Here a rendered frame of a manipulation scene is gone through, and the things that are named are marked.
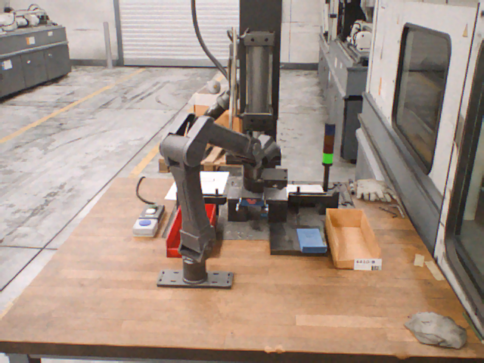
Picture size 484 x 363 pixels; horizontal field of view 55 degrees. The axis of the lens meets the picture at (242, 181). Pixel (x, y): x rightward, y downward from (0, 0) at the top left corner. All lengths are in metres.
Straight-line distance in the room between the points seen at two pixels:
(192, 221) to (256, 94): 0.48
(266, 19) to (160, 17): 9.55
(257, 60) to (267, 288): 0.66
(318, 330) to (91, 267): 0.66
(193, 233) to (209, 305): 0.18
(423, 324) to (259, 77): 0.81
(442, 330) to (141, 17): 10.41
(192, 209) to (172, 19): 9.90
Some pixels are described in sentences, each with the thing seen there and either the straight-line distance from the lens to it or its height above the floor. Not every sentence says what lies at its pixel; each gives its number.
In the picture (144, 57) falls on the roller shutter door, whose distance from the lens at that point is 11.20.
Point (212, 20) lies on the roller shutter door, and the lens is 10.75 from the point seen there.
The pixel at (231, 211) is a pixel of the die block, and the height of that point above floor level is 0.94.
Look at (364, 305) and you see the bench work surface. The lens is 1.23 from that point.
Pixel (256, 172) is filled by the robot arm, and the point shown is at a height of 1.14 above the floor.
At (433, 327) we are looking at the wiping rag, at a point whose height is 0.93.
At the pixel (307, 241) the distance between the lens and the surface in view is 1.42.
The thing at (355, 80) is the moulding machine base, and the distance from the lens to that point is 4.54.
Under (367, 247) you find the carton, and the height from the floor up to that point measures 0.91.
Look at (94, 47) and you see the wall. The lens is 11.65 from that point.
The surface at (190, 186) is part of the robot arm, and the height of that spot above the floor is 1.19.
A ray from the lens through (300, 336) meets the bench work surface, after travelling 1.11.
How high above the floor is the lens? 1.62
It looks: 22 degrees down
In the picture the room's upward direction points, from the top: straight up
